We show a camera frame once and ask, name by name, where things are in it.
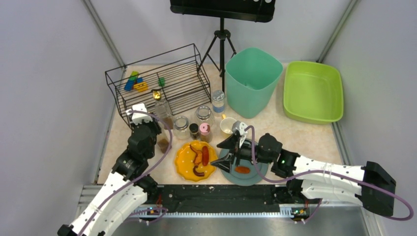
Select oil bottle gold cap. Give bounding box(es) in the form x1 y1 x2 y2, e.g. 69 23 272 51
156 129 170 153
152 89 174 130

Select large clear glass jar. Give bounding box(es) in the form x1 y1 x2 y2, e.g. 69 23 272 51
195 105 214 127

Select blue label jar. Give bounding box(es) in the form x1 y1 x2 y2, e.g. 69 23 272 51
212 90 226 117

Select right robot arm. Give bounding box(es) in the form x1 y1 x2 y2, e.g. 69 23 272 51
211 132 396 217

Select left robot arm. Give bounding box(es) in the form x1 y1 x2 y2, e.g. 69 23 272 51
57 117 162 236

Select orange fried piece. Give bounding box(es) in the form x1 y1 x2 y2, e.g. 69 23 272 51
234 166 251 174

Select cream yellow mug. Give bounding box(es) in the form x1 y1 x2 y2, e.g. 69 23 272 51
220 114 237 138

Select red sausage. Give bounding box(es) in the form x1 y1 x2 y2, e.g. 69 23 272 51
202 146 209 166

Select grey-blue plate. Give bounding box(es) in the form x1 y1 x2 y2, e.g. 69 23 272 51
220 139 269 186

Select pink lid spice jar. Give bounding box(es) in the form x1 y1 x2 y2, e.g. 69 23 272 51
199 123 212 143

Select black lid spice jar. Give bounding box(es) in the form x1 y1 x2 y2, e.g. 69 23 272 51
189 123 200 140

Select yellow scalloped plate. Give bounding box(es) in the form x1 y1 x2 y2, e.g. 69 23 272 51
174 141 218 182

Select colourful toy blocks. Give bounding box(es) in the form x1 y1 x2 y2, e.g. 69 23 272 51
123 71 149 92

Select green toy block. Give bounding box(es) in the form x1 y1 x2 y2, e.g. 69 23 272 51
158 77 166 88

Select teal plastic bin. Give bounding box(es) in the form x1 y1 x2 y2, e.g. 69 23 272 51
225 47 284 118

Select green plastic tub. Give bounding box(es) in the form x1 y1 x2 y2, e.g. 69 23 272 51
283 61 344 125

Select black tripod stand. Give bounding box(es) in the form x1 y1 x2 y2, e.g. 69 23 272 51
197 17 237 92

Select black panel on tripod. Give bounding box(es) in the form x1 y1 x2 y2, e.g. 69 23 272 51
170 0 276 23

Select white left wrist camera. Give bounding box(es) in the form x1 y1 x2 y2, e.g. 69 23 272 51
125 103 152 125

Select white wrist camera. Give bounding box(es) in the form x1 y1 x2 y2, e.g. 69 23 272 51
125 103 152 125
232 120 248 148

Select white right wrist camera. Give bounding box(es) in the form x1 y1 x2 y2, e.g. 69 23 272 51
232 120 248 148

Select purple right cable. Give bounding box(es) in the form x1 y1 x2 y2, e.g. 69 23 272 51
245 125 415 221

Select purple cable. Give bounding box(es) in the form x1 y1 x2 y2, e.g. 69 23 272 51
77 110 173 236
245 125 415 221

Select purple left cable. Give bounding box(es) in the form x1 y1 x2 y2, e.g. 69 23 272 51
77 110 173 236

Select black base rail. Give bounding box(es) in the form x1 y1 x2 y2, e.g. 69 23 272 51
81 182 356 224

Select black wire rack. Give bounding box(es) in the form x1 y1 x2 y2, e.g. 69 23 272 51
105 43 211 125

